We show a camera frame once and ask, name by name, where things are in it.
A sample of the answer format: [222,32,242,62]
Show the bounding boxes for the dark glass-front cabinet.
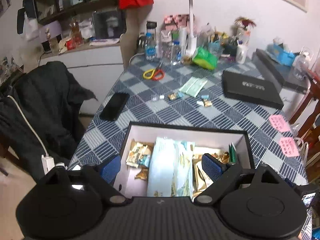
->
[31,0,119,25]

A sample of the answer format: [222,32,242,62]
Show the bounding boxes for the cooking oil bottle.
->
[69,17,82,45]

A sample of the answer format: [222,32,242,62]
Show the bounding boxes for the white chest freezer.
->
[251,49,310,120]

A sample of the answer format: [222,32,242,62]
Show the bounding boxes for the small blue basket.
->
[207,41,223,55]

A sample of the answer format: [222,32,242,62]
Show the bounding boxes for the wooden chair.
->
[290,62,320,180]

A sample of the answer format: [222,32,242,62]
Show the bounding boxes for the blue tissue basket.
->
[266,42,297,67]

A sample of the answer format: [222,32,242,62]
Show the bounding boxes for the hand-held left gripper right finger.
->
[194,153,278,204]

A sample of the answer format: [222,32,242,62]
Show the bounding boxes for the blue label water bottle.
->
[171,40,182,65]
[145,32,157,61]

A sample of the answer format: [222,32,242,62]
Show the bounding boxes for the yellow orange scissors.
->
[142,61,165,81]

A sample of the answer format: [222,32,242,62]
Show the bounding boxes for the white desk lamp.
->
[189,0,217,55]

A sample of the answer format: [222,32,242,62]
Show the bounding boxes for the black storage box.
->
[114,121,255,198]

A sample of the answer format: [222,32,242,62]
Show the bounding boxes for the blue checkered desktop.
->
[67,52,313,240]

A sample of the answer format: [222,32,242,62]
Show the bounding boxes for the white charger cable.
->
[7,95,68,175]

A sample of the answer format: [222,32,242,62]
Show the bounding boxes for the flat black box lid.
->
[222,70,285,110]

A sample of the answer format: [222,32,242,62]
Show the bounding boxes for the pink checkered box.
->
[164,14,198,30]

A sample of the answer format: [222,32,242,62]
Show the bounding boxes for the pink sticker sheet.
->
[269,114,292,132]
[279,137,300,157]

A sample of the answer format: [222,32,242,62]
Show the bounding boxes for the dark green packet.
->
[229,142,238,164]

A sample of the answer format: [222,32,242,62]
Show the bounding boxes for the black jacket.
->
[0,61,97,183]

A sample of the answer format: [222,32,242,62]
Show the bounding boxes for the white counter cabinet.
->
[24,41,125,117]

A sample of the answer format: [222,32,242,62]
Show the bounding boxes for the stack of clear plastic cups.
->
[179,27,188,55]

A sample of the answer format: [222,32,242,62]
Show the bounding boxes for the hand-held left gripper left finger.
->
[46,155,130,206]

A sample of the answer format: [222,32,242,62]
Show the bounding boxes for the green tissue pack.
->
[191,46,219,70]

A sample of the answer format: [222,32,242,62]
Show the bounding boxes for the light blue packet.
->
[147,137,180,197]
[172,141,195,197]

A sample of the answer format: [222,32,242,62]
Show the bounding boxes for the large gold packet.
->
[192,155,213,198]

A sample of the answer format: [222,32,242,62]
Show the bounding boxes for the clear plastic jug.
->
[292,47,314,80]

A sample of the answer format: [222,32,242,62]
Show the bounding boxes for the dried flower decoration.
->
[235,16,257,39]

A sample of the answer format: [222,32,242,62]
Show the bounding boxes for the black smartphone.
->
[99,92,130,121]

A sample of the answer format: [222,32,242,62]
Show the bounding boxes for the black microwave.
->
[92,10,127,40]

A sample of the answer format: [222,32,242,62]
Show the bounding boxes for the dark lid drinking bottle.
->
[146,21,157,35]

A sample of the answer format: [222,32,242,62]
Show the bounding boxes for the dark hanging garment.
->
[16,0,38,34]

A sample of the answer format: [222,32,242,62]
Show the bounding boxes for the green white wipe packet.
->
[179,77,200,96]
[191,78,208,97]

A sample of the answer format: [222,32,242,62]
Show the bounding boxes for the clear plastic jar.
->
[160,30,173,59]

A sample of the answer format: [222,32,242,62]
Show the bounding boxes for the gold white snack packet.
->
[126,140,154,168]

